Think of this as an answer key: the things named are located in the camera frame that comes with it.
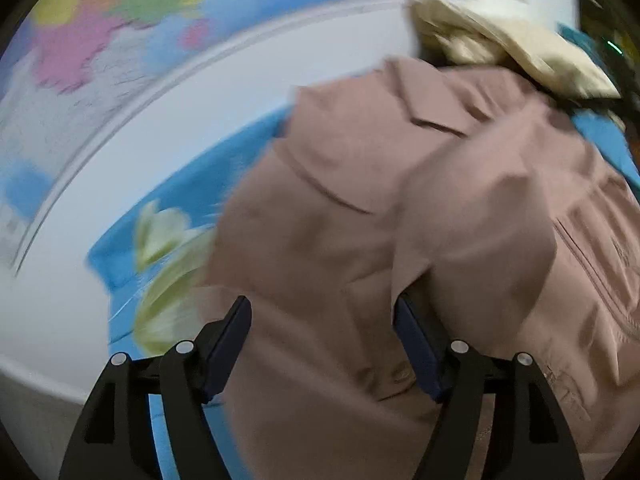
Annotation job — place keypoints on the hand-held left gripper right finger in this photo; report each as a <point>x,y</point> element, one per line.
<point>418,346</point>

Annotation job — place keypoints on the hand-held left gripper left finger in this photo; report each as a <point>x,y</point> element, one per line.
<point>228,349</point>

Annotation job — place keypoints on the blue floral bedsheet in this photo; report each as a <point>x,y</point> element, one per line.
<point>200,185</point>

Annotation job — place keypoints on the dusty pink shirt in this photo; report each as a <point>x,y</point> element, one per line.
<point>350,185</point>

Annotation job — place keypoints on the cream garment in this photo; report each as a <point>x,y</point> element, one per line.
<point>540,45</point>

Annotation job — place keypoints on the large world map poster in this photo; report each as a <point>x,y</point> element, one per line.
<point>75,50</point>

